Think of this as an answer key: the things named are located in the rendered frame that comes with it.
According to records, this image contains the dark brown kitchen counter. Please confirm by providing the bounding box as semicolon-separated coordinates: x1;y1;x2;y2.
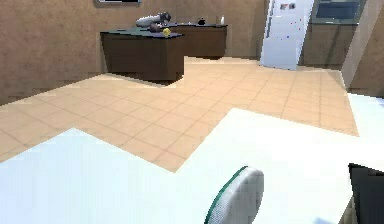
166;22;229;60

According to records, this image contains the dark brown kitchen island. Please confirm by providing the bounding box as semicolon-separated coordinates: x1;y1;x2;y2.
99;27;186;83

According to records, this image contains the dark round pot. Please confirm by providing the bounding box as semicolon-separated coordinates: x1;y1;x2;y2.
148;23;164;34

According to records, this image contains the white round plate green rim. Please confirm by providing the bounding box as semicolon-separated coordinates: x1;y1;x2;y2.
204;165;265;224

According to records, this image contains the grey metal kettle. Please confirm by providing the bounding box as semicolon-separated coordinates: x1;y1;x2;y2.
135;11;172;28

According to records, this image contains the white table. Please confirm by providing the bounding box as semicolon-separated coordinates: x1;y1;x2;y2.
0;93;384;224

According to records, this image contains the white fridge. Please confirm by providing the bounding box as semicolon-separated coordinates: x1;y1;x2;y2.
259;0;316;71

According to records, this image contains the grey framed window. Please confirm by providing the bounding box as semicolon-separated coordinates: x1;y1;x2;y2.
95;0;142;6

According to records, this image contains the black box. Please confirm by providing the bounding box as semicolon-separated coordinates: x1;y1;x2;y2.
348;162;384;224

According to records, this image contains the grey fridge handle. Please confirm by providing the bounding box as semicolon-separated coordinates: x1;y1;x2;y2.
265;17;273;39

